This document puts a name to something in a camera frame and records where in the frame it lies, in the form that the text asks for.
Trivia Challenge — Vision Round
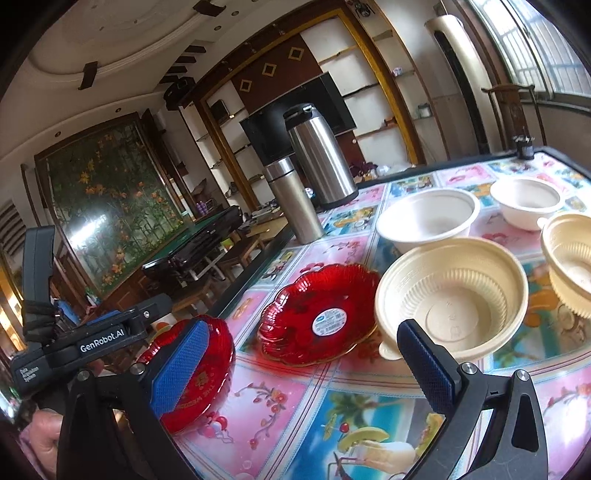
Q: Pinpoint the cream plastic bowl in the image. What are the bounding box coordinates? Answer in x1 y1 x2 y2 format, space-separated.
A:
538 212 591 319
375 237 529 362

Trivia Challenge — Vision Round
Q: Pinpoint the red glass plate with label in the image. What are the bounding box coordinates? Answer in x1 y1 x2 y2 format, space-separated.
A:
257 264 380 367

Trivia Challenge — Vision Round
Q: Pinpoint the white foam bowl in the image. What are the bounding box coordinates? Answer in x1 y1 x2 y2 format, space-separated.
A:
490 177 564 232
376 188 481 254

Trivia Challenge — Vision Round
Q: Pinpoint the person's left hand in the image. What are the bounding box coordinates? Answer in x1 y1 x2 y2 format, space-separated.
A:
19 409 63 479

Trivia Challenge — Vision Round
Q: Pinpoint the colourful printed tablecloth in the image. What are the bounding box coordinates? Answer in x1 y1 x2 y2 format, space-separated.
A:
164 148 590 479

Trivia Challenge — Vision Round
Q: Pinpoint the green mahjong table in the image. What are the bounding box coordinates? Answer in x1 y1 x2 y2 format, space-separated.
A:
141 206 242 281

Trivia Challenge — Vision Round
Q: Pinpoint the wooden stool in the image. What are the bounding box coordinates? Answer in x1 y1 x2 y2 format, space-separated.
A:
217 236 264 283

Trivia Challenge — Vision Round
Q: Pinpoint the slim steel thermos flask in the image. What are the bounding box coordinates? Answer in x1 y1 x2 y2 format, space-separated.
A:
264 157 324 244

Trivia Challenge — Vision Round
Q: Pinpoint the large steel thermos jug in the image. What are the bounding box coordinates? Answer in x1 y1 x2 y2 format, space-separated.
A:
283 103 359 209

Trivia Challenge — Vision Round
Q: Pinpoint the small black table clamp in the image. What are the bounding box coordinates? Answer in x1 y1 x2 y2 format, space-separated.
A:
513 135 535 160

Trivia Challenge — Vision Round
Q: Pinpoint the standing air conditioner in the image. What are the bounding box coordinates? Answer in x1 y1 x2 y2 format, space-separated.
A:
425 14 503 153

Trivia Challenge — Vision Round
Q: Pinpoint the dark wooden chair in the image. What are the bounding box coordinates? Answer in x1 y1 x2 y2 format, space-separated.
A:
481 84 547 150

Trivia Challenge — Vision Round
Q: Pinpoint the black flat television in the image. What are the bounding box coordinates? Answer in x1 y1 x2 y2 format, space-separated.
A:
240 72 356 166

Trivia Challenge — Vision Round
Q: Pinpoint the floral wall painting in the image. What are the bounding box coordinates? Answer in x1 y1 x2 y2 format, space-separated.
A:
34 113 188 298

